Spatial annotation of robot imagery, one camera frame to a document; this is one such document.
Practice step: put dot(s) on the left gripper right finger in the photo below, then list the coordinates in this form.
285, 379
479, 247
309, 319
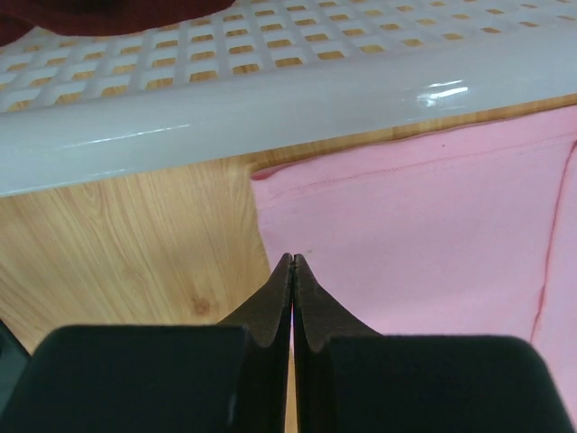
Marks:
350, 378

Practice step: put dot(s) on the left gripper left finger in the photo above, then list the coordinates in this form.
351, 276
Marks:
228, 377

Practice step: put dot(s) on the pink t shirt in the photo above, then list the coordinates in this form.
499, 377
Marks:
471, 231

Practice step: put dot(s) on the white plastic laundry basket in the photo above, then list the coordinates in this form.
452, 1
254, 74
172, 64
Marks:
267, 74

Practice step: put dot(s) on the dark red t shirt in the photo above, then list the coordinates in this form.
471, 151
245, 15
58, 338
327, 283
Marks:
99, 17

